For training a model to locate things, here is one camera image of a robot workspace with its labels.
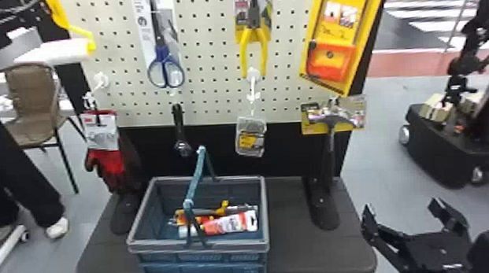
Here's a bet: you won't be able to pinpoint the white pegboard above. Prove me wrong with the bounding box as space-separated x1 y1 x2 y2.
58 0 400 243

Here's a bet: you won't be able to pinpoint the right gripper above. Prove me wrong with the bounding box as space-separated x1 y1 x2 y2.
359 195 476 273

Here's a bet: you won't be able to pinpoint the person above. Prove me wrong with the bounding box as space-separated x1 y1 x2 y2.
0 88 71 243

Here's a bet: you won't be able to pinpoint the black hammer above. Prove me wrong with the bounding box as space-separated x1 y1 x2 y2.
299 95 372 194

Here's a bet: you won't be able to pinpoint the beige chair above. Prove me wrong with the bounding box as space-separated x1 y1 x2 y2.
0 59 89 198

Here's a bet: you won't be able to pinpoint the black wrench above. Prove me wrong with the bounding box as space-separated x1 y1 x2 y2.
171 102 194 159

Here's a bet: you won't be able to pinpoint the orange tool on yellow card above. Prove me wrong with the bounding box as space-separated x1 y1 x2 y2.
295 0 393 100

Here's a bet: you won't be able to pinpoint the yellow pliers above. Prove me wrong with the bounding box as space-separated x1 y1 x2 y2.
232 0 277 80

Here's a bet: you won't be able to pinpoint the clear screw packet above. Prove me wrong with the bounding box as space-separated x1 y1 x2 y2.
233 113 269 159

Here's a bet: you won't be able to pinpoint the red and white tube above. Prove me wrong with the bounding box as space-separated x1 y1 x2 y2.
177 209 260 239

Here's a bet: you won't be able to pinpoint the red gloves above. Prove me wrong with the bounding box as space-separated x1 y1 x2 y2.
80 109 128 194

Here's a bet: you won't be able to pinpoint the blue basket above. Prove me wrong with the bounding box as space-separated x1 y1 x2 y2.
121 142 272 273

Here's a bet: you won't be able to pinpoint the blue scissors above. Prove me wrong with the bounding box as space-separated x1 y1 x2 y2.
131 0 187 92

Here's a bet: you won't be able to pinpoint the orange screwdriver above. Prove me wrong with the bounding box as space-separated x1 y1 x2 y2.
172 199 260 227

